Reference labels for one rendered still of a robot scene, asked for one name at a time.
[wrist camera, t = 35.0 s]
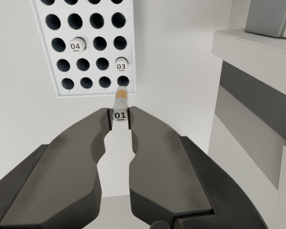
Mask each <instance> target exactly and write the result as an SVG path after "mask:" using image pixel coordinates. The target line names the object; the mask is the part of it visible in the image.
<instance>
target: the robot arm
mask: <svg viewBox="0 0 286 229"><path fill-rule="evenodd" d="M112 111H113V109H111V108H100V109H99V110H97V111H95V112H93V113H92V114H90V115H88V116H87V117H85V118H83V119H81V120H80V121H78V122H76V123H75V124H73V125H71V126H70V127H68V128H67V129H66V130H64V131H63V132H62V133H60V134H59V135H58V136H57V137H56V138H54V139H53V140H52V141H51V142H50V143H49V144H41V145H40V146H39V147H38V148H37V149H36V150H34V151H33V152H32V153H31V154H30V155H28V156H27V157H26V158H25V159H24V160H23V161H21V162H20V163H19V164H18V165H17V166H15V167H14V168H13V169H12V170H11V171H10V172H9V173H8V174H6V175H5V176H4V177H3V178H2V179H1V180H0V229H82V228H84V227H85V226H87V225H88V224H89V223H91V222H92V221H94V220H95V219H96V218H97V216H98V214H99V212H100V205H101V197H102V188H101V184H100V179H99V173H98V168H97V164H98V162H99V160H100V159H101V157H102V156H103V155H104V154H105V152H106V150H105V144H104V138H105V137H106V135H107V134H108V133H109V131H112V126H113V117H112ZM127 113H128V129H130V130H131V135H132V149H133V152H134V153H135V157H134V158H133V159H132V160H131V162H130V163H129V192H130V203H131V211H132V213H133V215H134V216H135V217H136V218H138V219H140V220H141V221H143V222H145V223H146V224H148V225H150V228H149V229H269V228H268V226H267V224H266V223H265V221H264V219H263V218H262V216H261V215H260V213H259V211H258V210H257V208H256V207H255V205H254V204H253V203H252V201H251V200H250V199H249V197H248V196H247V195H246V193H245V192H244V191H243V190H242V188H241V187H240V186H239V185H238V184H237V183H236V182H235V180H234V179H233V178H232V177H231V176H230V175H229V174H228V173H227V172H225V171H224V170H223V169H222V168H221V167H220V166H219V165H218V164H217V163H216V162H215V161H213V160H212V159H211V158H210V157H209V156H208V155H207V154H206V153H205V152H204V151H203V150H201V149H200V148H199V147H198V146H197V145H196V144H195V143H194V142H193V141H192V140H190V139H189V138H188V137H187V136H181V135H180V134H179V133H178V132H177V131H176V130H174V129H173V128H172V127H171V126H169V125H168V124H166V123H165V122H163V121H161V120H160V119H158V118H156V117H154V116H153V115H151V114H149V113H147V112H145V111H143V110H142V109H140V108H138V107H136V106H131V107H128V108H127Z"/></svg>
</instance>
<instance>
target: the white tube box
mask: <svg viewBox="0 0 286 229"><path fill-rule="evenodd" d="M30 4H31V7H32V11H33V14H34V17H35V22H36V25H37V28H38V32H39V36H40V39H41V43H42V46H43V49H44V54H45V57H46V60H47V64H48V67H49V71H50V75H51V78H52V81H53V85H54V89H55V92H56V96H57V98H76V97H96V96H115V95H116V91H117V88H118V87H119V86H125V87H126V88H127V90H128V95H136V94H137V89H136V66H135V43H134V20H133V0H30ZM78 37H81V38H83V39H84V40H85V42H86V48H85V49H84V50H83V52H82V53H80V54H74V53H72V52H71V51H70V50H69V43H70V41H71V40H73V39H75V38H78ZM118 57H124V58H126V59H127V60H128V70H127V71H126V72H125V73H119V72H117V71H116V69H115V63H116V61H117V58H118Z"/></svg>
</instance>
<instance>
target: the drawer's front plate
mask: <svg viewBox="0 0 286 229"><path fill-rule="evenodd" d="M211 53H212V54H213V55H215V56H217V57H219V58H220V59H222V60H224V61H226V62H228V63H230V64H232V65H233V66H235V67H237V68H239V69H240V70H242V71H244V72H246V73H248V74H249V75H251V76H253V77H255V78H257V79H258V80H260V81H262V82H264V83H266V84H267V85H269V86H271V87H273V88H275V89H276V90H278V91H280V92H282V93H284V94H286V38H284V37H281V38H276V37H271V36H267V35H261V34H256V33H252V32H247V31H245V28H242V29H228V30H216V31H215V32H214V34H213V41H212V51H211Z"/></svg>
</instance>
